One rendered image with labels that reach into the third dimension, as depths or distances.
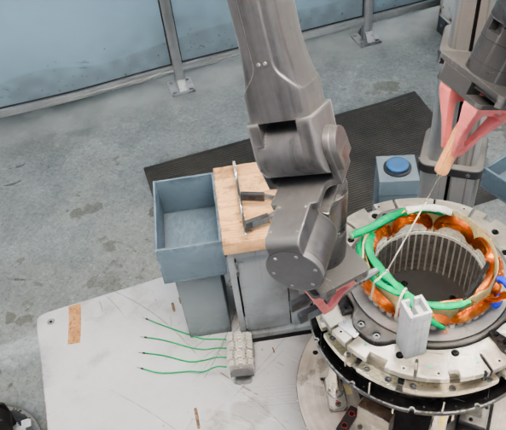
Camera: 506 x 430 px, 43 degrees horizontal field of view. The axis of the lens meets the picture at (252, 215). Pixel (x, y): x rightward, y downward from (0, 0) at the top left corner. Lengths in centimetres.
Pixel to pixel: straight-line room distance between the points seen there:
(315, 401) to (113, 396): 37
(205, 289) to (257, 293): 9
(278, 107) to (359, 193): 203
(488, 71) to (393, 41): 283
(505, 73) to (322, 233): 25
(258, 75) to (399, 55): 285
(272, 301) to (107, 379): 34
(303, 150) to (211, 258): 49
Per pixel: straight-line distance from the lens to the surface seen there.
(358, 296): 91
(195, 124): 305
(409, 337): 82
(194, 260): 106
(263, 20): 59
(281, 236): 60
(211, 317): 123
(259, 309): 118
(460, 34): 123
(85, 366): 130
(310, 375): 119
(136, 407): 123
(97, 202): 277
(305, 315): 79
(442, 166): 79
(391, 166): 118
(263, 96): 60
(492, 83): 72
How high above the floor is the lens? 183
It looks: 45 degrees down
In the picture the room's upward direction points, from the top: 7 degrees counter-clockwise
